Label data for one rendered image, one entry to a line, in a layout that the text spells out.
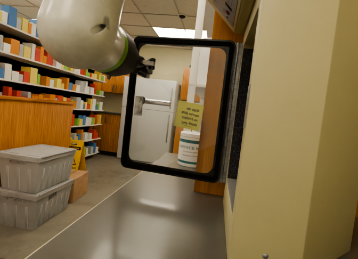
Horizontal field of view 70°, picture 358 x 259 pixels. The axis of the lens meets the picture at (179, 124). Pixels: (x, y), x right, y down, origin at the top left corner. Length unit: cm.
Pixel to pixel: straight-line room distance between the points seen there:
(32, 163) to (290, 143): 229
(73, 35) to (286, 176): 36
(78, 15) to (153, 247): 38
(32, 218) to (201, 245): 225
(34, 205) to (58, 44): 228
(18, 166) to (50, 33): 226
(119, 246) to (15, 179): 223
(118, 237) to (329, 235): 37
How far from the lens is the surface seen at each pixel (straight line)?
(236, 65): 74
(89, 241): 51
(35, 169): 251
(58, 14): 38
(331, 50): 45
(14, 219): 277
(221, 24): 82
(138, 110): 76
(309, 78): 43
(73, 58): 39
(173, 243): 51
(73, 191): 323
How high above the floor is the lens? 118
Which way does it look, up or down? 3 degrees down
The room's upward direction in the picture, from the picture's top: 7 degrees clockwise
